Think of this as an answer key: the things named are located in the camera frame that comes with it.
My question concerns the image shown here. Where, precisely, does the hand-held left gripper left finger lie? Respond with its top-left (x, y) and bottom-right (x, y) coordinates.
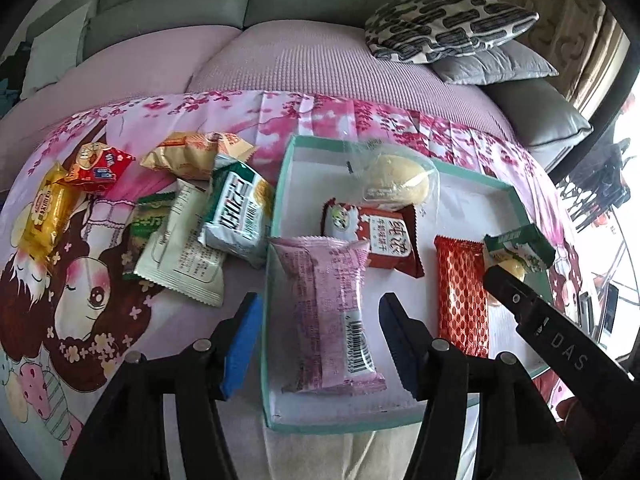
top-left (60, 291), bottom-right (264, 480)

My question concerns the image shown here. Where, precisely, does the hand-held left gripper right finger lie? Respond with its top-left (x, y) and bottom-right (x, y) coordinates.
top-left (377, 291), bottom-right (588, 480)

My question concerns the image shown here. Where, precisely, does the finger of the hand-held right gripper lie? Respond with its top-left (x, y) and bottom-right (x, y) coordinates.
top-left (481, 264), bottom-right (542, 327)

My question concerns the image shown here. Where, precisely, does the green white biscuit packet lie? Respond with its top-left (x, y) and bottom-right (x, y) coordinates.
top-left (482, 225), bottom-right (556, 273)

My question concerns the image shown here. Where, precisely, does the red lattice-print packet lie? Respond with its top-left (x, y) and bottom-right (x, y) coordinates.
top-left (434, 235), bottom-right (493, 358)

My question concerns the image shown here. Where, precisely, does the pink snack packet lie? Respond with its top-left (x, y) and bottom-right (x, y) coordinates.
top-left (269, 236), bottom-right (388, 395)

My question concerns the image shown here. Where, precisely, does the teal cardboard box lid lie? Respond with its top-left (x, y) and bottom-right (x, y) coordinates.
top-left (261, 134), bottom-right (556, 433)

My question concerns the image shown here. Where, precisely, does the red white biscuit packet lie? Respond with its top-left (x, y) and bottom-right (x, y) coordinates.
top-left (320, 199), bottom-right (426, 279)

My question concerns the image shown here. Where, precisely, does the pale white snack packet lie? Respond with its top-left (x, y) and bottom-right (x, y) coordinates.
top-left (134, 179), bottom-right (228, 308)

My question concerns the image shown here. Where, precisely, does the green white corn-print packet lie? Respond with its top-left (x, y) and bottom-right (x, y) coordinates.
top-left (200, 155), bottom-right (276, 268)

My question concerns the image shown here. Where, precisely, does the clear-wrapped yellow bun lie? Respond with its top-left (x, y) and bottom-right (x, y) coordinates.
top-left (345, 141), bottom-right (441, 211)

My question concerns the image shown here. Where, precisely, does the olive green snack packet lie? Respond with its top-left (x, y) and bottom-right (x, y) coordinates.
top-left (122, 195), bottom-right (176, 281)

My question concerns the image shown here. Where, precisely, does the small red snack packet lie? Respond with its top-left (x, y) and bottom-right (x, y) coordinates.
top-left (65, 142), bottom-right (137, 195)

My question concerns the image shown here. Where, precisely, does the yellow snack packet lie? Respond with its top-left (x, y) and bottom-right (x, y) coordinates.
top-left (12, 162), bottom-right (83, 261)

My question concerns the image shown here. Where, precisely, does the black metal rack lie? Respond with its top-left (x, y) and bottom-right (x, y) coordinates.
top-left (555, 140), bottom-right (633, 231)

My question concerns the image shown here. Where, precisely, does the pink printed blanket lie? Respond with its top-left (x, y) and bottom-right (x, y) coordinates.
top-left (0, 89), bottom-right (596, 480)

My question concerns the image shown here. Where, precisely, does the tan crinkled snack packet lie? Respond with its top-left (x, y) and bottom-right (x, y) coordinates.
top-left (140, 131), bottom-right (256, 181)

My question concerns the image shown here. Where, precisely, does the grey pillow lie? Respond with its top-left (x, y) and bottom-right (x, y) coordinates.
top-left (430, 40), bottom-right (560, 86)

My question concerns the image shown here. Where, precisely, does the black white patterned pillow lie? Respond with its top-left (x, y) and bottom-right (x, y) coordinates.
top-left (364, 0), bottom-right (541, 65)

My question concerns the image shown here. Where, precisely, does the beige patterned curtain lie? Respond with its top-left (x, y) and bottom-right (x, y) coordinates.
top-left (460, 0), bottom-right (631, 106)

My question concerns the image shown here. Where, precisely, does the pink sofa cover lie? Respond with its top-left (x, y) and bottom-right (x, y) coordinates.
top-left (0, 22), bottom-right (531, 181)

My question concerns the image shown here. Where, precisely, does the teal cloth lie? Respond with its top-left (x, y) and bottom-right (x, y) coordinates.
top-left (0, 80), bottom-right (23, 116)

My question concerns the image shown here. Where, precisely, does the light grey cushion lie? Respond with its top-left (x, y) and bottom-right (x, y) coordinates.
top-left (20, 2), bottom-right (93, 101)

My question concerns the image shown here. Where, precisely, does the dark clothes pile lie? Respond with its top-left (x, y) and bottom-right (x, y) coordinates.
top-left (0, 42), bottom-right (33, 86)

